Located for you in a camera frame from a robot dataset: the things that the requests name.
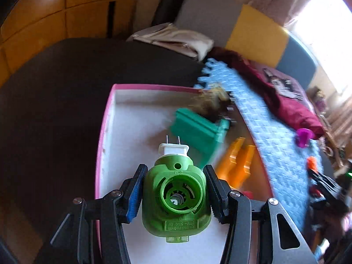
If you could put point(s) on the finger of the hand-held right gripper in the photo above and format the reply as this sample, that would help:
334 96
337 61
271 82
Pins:
324 181

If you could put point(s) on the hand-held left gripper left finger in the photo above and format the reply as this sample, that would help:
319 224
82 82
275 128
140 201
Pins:
134 195

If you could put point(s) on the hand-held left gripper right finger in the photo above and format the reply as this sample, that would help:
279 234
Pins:
217 195

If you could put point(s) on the orange plastic holder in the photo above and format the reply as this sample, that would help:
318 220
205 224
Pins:
236 165

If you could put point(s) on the green plug-in device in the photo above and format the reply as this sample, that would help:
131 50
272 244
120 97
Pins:
176 195

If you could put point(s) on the purple plastic toy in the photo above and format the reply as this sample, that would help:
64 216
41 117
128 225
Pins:
304 137

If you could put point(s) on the green plastic holder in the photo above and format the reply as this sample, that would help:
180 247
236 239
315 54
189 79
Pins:
198 132

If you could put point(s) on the pink-rimmed white tray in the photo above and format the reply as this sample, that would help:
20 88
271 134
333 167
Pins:
137 115

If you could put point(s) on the brown hair brush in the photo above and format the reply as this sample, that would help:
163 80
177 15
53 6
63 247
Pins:
214 101

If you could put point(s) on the maroon blanket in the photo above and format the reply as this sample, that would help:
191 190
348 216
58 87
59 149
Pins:
291 110

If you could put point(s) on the blue foam mat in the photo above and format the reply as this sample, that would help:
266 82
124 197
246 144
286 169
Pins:
261 126

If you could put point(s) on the purple cat pillow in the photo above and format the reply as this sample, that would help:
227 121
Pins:
283 84

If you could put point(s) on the bright window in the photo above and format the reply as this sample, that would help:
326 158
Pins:
330 38

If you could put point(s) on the folded beige cloth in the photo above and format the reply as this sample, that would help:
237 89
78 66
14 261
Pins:
176 38

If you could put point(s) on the grey yellow blue headboard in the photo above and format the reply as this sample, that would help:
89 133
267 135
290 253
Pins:
247 24

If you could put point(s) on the beige curtain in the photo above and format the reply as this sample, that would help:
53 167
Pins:
286 0

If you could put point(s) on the black rolled mat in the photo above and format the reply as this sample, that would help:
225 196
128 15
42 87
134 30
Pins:
170 2

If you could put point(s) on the wooden wardrobe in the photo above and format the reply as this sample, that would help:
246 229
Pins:
55 11

